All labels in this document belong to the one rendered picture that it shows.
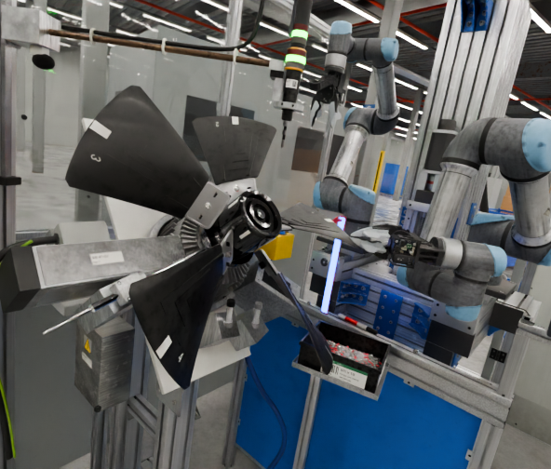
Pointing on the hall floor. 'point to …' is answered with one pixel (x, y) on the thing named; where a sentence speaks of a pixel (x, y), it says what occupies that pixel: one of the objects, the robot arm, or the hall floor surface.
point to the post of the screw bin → (307, 422)
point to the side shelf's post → (99, 439)
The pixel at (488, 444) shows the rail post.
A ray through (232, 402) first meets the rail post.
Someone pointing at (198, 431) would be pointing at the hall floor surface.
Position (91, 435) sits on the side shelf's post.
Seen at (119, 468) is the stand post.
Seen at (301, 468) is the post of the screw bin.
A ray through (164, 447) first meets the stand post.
